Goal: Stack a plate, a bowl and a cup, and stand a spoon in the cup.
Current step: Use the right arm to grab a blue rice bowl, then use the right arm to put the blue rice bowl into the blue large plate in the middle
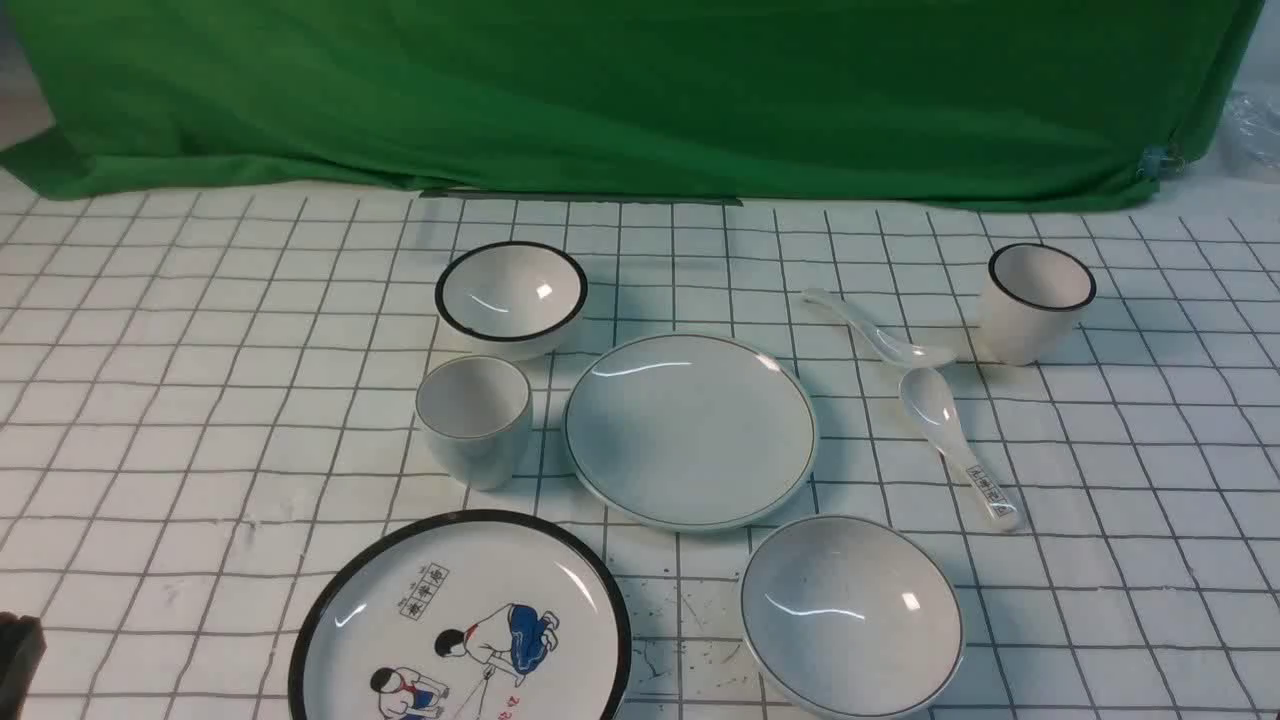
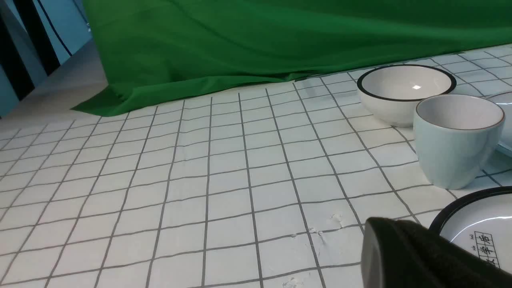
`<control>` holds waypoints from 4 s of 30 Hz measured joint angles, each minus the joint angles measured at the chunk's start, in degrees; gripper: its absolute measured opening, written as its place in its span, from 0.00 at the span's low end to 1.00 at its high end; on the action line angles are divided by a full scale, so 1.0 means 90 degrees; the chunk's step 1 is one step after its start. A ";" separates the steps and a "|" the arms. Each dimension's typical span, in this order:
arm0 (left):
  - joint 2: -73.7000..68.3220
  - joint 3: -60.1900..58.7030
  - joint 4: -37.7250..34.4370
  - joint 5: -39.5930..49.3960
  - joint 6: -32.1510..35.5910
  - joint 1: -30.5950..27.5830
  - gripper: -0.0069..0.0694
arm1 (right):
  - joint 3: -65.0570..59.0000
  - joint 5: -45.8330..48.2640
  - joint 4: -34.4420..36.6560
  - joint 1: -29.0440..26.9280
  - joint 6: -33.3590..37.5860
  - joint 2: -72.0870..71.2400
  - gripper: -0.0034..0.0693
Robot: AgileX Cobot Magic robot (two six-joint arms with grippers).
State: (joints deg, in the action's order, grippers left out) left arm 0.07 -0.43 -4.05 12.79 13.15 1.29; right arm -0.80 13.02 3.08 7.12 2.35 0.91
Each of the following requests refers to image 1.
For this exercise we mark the black-rimmed white cup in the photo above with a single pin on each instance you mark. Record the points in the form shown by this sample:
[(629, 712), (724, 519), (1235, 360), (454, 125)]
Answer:
[(1034, 295)]

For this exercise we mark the pale green wide bowl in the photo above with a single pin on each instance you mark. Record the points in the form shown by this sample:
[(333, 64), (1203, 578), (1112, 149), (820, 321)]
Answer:
[(849, 619)]

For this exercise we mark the pale green flat plate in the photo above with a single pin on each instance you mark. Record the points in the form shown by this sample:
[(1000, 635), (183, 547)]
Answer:
[(691, 432)]

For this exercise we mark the plain white ceramic spoon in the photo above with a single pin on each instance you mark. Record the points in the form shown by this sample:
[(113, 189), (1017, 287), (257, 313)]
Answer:
[(890, 349)]

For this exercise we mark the black-rimmed white bowl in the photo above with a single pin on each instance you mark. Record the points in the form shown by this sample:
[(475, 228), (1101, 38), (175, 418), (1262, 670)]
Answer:
[(516, 299)]

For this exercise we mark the pale green rimless cup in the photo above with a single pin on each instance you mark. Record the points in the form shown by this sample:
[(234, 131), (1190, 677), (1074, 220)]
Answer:
[(475, 414)]

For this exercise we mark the white spoon with lettering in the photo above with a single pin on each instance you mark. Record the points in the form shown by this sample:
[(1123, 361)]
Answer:
[(931, 405)]

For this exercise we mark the clear plastic wrap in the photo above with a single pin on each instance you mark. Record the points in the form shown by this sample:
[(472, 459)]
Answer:
[(1250, 135)]

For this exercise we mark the metal binder clip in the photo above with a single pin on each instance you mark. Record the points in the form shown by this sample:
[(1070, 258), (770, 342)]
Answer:
[(1161, 162)]

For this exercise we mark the green backdrop cloth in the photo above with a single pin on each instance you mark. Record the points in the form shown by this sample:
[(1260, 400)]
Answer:
[(985, 105)]

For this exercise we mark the black-rimmed illustrated plate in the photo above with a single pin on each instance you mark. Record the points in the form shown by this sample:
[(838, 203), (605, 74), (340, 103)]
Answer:
[(474, 614)]

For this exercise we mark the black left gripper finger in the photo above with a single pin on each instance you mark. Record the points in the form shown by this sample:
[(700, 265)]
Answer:
[(23, 645)]

